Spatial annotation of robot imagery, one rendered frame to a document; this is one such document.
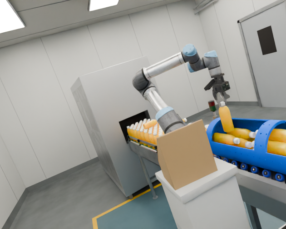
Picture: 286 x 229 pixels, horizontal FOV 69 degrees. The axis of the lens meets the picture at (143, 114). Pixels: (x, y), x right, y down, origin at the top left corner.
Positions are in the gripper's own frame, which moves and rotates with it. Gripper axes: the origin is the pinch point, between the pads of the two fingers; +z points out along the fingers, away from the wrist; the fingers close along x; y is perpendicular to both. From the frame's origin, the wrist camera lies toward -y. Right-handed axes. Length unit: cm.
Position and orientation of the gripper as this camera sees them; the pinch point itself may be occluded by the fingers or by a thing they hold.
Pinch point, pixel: (221, 103)
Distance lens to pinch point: 151.6
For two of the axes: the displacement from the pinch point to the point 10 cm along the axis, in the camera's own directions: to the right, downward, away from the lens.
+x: 8.6, -3.6, 3.6
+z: 3.3, 9.3, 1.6
